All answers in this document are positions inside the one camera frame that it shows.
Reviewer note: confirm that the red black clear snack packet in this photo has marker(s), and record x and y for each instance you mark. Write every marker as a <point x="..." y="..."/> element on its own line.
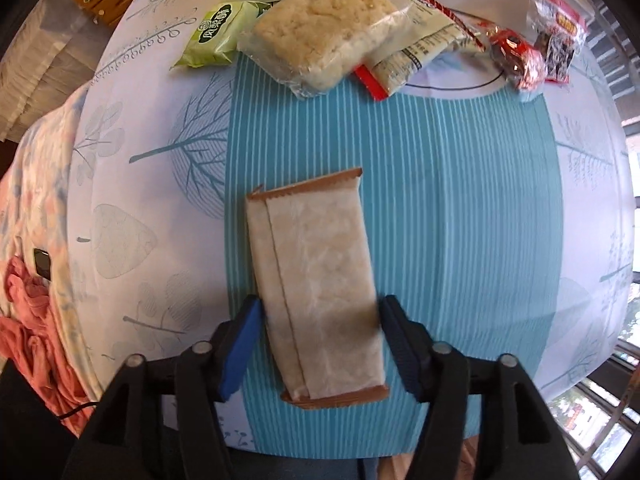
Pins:
<point x="557" y="35"/>

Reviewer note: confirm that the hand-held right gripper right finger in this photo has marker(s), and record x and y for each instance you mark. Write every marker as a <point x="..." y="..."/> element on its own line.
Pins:
<point x="400" y="350"/>

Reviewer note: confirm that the orange edged translucent snack packet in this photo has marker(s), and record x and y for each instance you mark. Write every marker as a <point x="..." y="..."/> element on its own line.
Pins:
<point x="320" y="285"/>

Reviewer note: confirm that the floral blanket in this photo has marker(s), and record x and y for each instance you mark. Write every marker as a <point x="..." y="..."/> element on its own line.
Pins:
<point x="30" y="185"/>

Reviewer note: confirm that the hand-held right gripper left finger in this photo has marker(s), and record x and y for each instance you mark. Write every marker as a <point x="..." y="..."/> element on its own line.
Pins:
<point x="240" y="350"/>

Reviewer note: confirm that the red wrapped dark snack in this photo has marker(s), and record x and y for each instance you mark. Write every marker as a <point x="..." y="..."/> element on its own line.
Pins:
<point x="515" y="55"/>

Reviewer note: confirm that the white red snack packet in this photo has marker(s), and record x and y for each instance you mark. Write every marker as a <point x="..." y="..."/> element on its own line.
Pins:
<point x="415" y="45"/>

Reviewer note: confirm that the clear puffed rice snack packet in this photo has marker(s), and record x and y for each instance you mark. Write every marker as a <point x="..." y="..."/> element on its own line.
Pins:
<point x="320" y="30"/>

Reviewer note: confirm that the pink cloth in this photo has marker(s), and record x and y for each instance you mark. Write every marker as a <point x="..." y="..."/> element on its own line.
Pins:
<point x="30" y="330"/>

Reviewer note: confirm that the green snack packet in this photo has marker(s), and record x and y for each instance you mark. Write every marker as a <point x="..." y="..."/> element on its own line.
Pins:
<point x="215" y="35"/>

